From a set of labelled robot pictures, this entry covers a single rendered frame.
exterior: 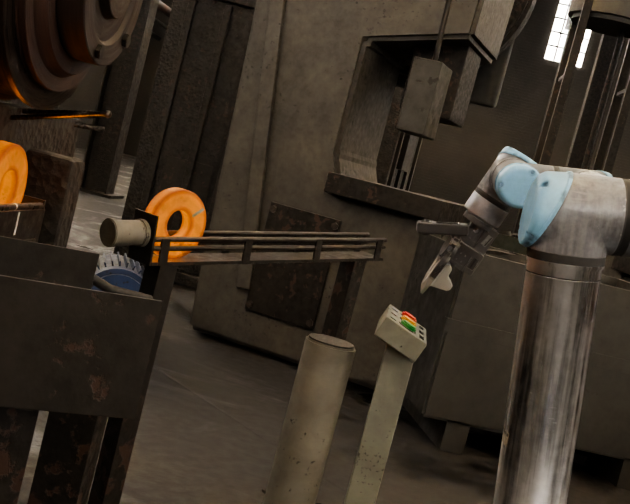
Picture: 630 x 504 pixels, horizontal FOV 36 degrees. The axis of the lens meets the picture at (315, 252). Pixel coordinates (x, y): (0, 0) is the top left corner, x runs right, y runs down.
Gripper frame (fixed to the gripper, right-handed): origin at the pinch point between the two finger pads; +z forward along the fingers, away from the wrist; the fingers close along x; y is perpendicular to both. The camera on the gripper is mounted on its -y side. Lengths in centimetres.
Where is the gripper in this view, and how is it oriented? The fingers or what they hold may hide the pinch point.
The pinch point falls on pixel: (421, 286)
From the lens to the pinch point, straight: 221.2
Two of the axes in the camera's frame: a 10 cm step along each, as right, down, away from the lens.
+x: 0.7, -2.0, 9.8
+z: -5.3, 8.2, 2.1
